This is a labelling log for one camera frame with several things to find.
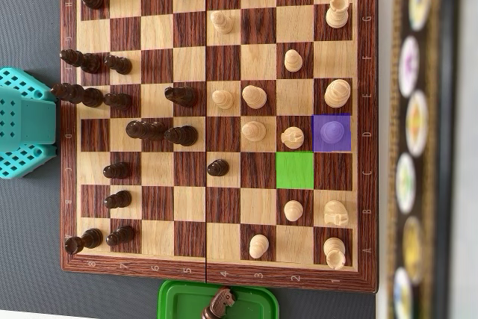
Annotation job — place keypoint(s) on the dark grey table mat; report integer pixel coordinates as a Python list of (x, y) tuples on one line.
[(30, 16)]

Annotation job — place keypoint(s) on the white wooden pawn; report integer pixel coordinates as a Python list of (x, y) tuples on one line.
[(223, 99), (293, 60), (259, 246), (222, 23), (294, 210)]

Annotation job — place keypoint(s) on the dark wooden king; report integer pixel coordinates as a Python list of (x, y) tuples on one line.
[(82, 95)]

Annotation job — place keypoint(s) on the dark wooden pawn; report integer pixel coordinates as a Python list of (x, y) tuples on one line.
[(117, 170), (121, 236), (218, 168), (118, 199), (119, 101), (119, 65)]

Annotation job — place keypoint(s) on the black box with medallions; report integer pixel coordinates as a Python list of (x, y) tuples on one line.
[(433, 184)]

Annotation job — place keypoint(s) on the green plastic tray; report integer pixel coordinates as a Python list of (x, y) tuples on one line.
[(179, 304)]

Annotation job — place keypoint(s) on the dark wooden bishop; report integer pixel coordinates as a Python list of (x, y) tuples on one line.
[(183, 135), (86, 62)]

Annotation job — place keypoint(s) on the white bishop piece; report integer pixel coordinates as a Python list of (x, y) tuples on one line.
[(331, 132)]

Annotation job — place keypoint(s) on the white wooden bishop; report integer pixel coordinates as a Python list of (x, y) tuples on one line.
[(254, 132)]

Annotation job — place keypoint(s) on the white wooden rook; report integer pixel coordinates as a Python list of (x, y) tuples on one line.
[(338, 12), (334, 251)]

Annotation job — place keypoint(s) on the white wooden knight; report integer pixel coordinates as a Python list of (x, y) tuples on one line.
[(336, 213)]

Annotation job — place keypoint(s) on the white wooden king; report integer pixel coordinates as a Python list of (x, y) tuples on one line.
[(337, 94)]

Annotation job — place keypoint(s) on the white pawn centre board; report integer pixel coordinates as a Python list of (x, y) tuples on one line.
[(254, 96)]

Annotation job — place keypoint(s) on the light pawn beside purple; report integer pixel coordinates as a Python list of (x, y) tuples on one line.
[(292, 137)]

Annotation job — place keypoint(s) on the dark wooden queen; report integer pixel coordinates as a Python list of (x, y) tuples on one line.
[(145, 130)]

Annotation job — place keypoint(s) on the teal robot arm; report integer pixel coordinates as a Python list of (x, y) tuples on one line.
[(26, 121)]

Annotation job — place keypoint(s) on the wooden folding chess board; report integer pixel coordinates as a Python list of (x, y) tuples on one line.
[(157, 203)]

